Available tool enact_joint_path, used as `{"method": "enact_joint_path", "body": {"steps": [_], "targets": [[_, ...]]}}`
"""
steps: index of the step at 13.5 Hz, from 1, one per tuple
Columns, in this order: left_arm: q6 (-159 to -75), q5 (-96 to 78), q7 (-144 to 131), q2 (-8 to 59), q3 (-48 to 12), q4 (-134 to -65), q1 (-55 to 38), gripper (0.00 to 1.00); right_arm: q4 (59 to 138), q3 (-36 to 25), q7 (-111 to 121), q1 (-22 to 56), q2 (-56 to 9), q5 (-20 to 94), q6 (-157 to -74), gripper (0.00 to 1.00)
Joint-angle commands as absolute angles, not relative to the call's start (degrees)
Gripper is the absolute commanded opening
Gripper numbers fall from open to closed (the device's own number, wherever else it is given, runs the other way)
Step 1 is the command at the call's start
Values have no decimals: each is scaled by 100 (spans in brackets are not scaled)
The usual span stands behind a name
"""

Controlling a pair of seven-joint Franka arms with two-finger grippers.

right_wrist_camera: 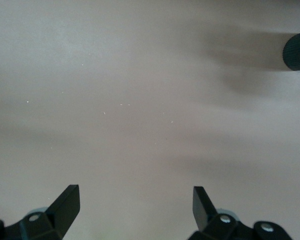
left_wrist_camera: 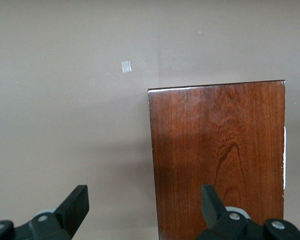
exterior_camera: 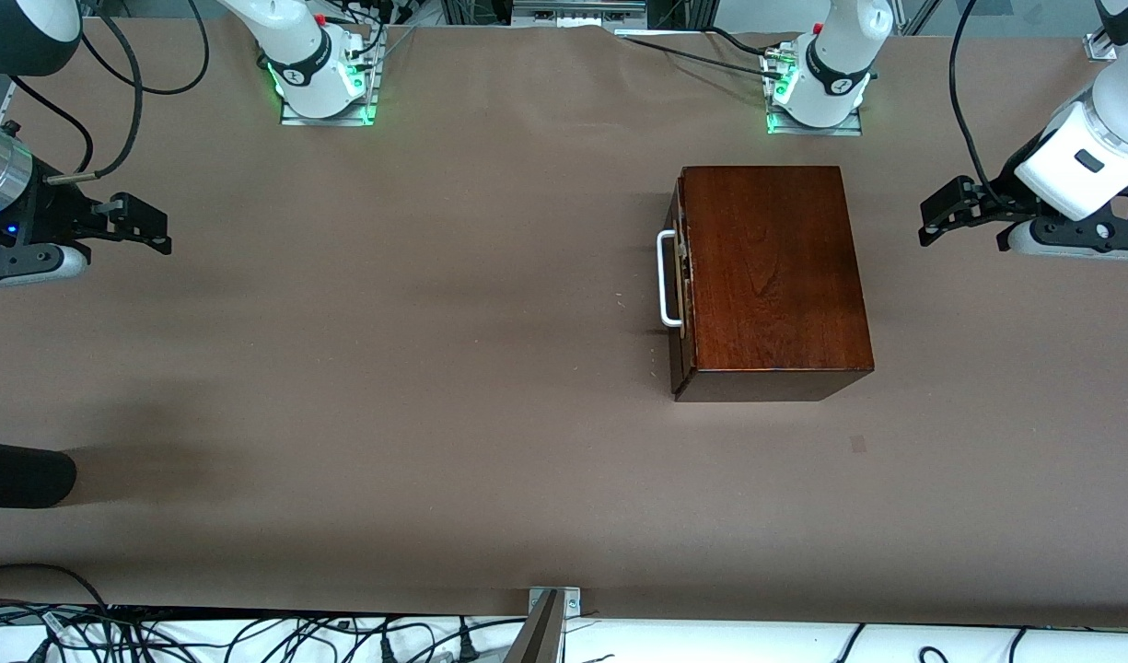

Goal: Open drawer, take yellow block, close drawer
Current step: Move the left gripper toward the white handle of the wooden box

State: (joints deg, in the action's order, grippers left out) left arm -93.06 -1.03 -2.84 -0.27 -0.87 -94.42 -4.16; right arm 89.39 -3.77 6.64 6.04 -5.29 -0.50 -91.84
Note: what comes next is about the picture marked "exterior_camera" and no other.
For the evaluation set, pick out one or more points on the aluminium corner profile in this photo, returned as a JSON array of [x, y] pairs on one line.
[[1099, 48]]

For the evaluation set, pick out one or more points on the silver metal bracket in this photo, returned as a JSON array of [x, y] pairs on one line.
[[571, 600]]

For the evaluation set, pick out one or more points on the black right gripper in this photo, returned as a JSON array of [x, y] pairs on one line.
[[50, 214]]

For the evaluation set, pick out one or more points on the black power plug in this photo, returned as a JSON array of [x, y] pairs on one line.
[[389, 650], [465, 646]]

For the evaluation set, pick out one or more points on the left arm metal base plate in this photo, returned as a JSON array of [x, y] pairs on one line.
[[840, 130]]

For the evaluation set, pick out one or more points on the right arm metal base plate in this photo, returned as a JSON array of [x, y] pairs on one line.
[[338, 120]]

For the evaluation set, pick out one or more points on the black cylinder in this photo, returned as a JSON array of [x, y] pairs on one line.
[[20, 474]]

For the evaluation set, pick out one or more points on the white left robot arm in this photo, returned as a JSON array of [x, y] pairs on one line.
[[840, 64]]

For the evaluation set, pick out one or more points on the dark wooden cabinet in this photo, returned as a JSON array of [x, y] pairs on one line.
[[775, 276]]

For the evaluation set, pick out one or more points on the white board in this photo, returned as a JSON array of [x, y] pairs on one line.
[[711, 645]]

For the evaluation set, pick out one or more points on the dark grey metal post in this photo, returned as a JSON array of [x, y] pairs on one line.
[[540, 640]]

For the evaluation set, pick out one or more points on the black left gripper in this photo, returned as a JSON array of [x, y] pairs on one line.
[[1004, 195]]

